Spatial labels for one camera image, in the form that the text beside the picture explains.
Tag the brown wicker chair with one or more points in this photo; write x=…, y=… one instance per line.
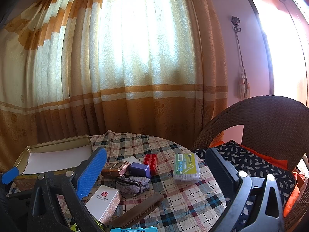
x=265, y=116

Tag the small white box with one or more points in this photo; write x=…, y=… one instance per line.
x=131, y=160

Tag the teal building block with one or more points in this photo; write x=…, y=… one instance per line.
x=130, y=230

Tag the plaid tablecloth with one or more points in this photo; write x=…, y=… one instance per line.
x=183, y=198

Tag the purple box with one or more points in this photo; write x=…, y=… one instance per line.
x=138, y=170

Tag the dark leaf-patterned cushion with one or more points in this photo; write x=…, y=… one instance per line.
x=253, y=159

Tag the metal wall hook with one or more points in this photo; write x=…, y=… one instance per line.
x=233, y=23

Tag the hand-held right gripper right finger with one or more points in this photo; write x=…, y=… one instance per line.
x=223, y=171

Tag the red building block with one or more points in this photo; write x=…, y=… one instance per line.
x=151, y=162

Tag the orange and cream curtain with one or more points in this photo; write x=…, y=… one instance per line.
x=120, y=53

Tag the gold tin tray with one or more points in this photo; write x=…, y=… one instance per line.
x=58, y=140

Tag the window with wooden frame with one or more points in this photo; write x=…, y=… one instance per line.
x=289, y=41

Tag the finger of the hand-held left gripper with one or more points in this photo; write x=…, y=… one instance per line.
x=9, y=176

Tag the brown patterned box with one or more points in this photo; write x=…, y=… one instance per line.
x=114, y=168

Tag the green football building block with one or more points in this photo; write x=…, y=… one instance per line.
x=100, y=223

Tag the white box with red stamp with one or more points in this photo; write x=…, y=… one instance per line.
x=103, y=203

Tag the orange cushion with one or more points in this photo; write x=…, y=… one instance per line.
x=277, y=162

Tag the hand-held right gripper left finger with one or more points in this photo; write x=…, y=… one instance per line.
x=91, y=171

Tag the clear green-label floss box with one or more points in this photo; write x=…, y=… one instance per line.
x=185, y=166

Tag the brown wooden comb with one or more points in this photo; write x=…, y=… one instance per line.
x=137, y=210

